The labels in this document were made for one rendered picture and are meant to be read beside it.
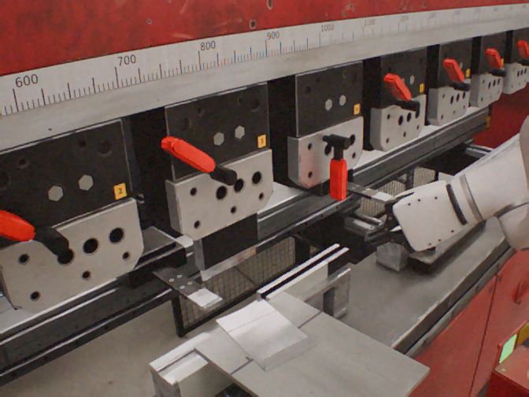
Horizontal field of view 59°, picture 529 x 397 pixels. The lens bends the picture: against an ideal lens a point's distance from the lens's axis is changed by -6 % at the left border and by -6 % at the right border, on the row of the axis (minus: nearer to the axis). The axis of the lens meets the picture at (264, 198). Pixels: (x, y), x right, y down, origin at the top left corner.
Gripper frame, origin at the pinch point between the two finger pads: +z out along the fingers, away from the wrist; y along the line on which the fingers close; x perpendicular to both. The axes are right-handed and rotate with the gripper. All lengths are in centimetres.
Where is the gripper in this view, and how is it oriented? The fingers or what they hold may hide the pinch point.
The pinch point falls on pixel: (376, 236)
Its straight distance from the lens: 90.5
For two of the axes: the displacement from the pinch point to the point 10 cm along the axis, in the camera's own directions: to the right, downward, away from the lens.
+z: -8.1, 3.9, 4.4
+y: -5.1, -8.3, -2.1
